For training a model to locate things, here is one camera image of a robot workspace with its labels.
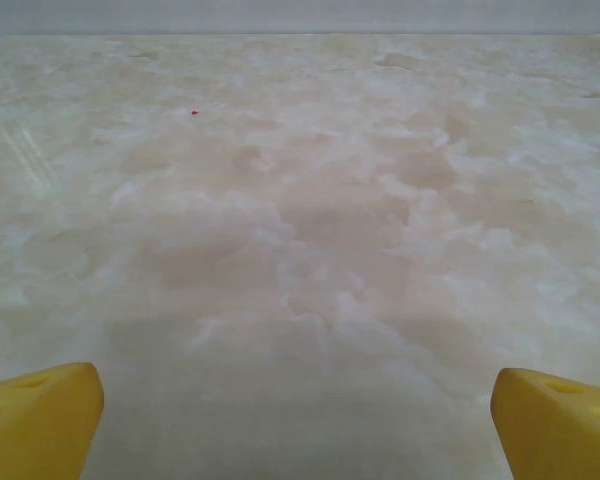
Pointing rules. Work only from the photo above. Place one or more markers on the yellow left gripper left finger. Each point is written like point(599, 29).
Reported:
point(35, 425)

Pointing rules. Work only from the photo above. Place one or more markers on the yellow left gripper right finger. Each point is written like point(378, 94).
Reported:
point(560, 430)

